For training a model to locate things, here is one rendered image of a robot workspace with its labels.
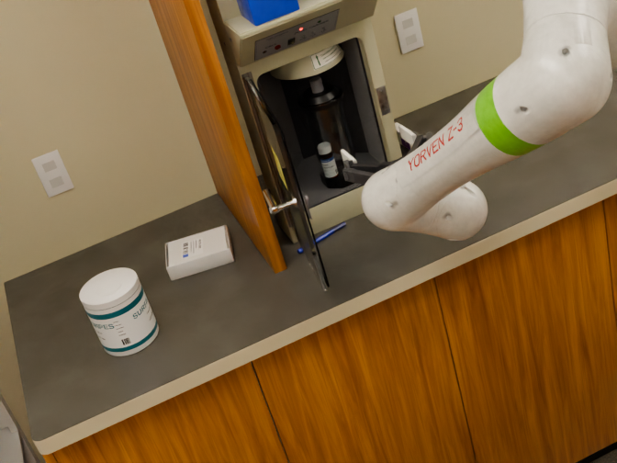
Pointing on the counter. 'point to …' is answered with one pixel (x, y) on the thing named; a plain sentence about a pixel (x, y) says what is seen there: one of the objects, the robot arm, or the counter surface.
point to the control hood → (235, 29)
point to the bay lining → (288, 104)
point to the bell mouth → (309, 64)
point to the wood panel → (216, 120)
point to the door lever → (275, 202)
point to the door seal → (297, 186)
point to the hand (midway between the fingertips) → (374, 144)
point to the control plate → (296, 34)
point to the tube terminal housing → (342, 209)
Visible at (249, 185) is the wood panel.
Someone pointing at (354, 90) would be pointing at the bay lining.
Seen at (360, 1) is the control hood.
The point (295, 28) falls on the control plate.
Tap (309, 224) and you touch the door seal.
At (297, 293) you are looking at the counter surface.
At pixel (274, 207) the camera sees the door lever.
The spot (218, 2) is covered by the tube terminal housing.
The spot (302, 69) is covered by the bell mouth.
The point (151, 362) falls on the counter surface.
